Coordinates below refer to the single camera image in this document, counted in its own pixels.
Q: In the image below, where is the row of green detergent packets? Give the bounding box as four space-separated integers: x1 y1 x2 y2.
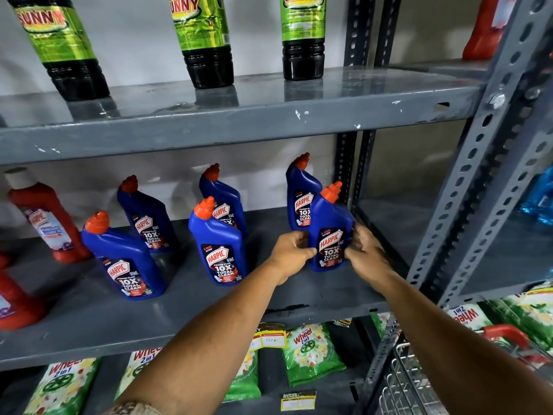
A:
23 280 553 415

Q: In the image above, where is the red cleaner bottle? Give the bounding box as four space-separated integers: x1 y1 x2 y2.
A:
0 253 48 331
462 0 519 61

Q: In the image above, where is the wire shopping cart red handle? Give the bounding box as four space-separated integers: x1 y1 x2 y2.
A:
377 323 553 415

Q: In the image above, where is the blue translucent liquid bottle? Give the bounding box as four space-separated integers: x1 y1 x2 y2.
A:
518 165 553 226

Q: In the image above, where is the grey metal shelving rack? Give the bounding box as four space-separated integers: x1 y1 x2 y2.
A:
346 0 553 325
0 0 553 415

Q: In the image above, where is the person's right hand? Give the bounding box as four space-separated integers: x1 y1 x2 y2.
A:
344 223 395 289

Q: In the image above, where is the person's left forearm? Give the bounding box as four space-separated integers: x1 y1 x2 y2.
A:
113 260 287 415

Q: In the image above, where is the blue toilet cleaner bottle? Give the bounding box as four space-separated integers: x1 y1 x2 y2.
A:
307 181 356 273

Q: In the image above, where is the yellow price label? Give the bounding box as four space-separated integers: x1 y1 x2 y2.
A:
280 389 317 412
250 322 288 351

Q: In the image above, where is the group of blue bottles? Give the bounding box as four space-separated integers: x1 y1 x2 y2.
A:
81 152 323 301

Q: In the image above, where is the person's right forearm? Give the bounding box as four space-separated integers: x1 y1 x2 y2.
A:
375 272 553 415

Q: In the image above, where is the person's left hand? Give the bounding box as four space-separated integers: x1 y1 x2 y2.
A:
269 231 318 286

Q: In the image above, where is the red bottle with white cap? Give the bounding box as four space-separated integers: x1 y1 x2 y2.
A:
4 167 92 264

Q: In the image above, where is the black bottle with green label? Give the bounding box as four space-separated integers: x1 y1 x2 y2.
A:
167 0 235 90
5 0 111 102
279 0 327 82

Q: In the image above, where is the metal wristwatch band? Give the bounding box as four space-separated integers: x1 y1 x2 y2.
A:
105 400 163 415

